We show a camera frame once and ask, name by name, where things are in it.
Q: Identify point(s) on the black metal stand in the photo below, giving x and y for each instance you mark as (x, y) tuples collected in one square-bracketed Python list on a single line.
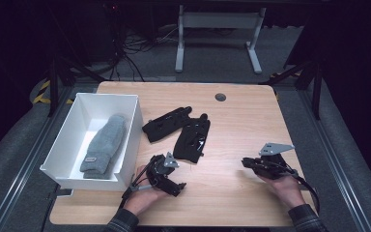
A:
[(316, 90), (53, 87)]

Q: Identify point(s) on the grey mitten with label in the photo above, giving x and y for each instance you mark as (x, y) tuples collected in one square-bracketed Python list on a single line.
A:
[(106, 141)]

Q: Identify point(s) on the yellow black hazard tape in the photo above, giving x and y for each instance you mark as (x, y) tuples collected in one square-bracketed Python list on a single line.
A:
[(42, 96)]

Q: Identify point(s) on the person's left hand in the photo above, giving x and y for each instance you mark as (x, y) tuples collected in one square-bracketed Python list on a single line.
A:
[(143, 198)]

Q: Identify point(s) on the grey round table grommet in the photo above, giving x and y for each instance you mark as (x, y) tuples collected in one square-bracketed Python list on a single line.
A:
[(220, 97)]

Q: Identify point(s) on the grey metal floor rail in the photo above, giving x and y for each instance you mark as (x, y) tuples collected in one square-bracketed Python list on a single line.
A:
[(335, 167), (29, 161)]

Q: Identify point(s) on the white box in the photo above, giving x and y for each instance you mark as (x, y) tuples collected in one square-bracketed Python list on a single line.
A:
[(74, 151)]

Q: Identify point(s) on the person's right hand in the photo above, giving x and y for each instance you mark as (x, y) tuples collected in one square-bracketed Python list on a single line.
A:
[(285, 190)]

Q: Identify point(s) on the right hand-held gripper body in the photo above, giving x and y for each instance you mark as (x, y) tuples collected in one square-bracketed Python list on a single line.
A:
[(272, 162)]

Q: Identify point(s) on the black glove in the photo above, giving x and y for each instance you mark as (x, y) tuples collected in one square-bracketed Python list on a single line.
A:
[(191, 140), (164, 125)]

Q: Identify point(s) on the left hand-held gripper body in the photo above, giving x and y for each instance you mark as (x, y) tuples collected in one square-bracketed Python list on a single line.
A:
[(159, 169)]

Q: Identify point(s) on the white metal desk frame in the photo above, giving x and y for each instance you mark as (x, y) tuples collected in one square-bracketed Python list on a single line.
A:
[(219, 21)]

